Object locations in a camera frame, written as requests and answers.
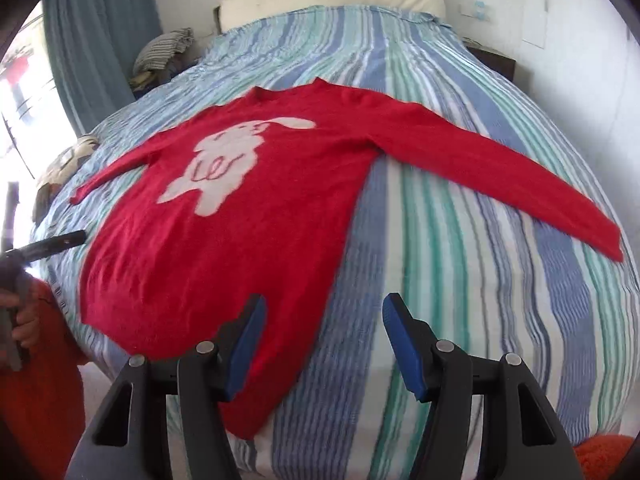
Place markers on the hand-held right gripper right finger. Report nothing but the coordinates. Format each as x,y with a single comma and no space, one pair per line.
405,352

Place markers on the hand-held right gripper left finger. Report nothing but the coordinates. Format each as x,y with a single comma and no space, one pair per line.
247,347

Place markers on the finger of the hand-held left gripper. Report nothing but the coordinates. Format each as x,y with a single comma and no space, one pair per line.
55,244

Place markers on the red sweater with white figure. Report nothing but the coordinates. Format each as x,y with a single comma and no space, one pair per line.
300,185

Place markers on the person's left hand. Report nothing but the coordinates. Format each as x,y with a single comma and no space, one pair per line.
26,327

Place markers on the beige patterned cushion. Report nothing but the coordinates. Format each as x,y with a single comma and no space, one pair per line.
65,170

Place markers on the striped blue green bedspread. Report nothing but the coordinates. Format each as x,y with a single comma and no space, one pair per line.
450,270

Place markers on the person's orange clothing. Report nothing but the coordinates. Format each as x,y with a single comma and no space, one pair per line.
45,410

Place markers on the window with railing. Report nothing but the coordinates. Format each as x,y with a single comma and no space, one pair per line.
25,95

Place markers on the yellow green folded cloth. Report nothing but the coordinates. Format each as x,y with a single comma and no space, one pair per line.
142,80

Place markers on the blue curtain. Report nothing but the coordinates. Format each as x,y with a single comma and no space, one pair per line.
95,35

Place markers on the orange fuzzy cloth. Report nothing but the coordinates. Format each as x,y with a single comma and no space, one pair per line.
605,455

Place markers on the dark wooden nightstand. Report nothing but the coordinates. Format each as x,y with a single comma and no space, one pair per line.
495,62

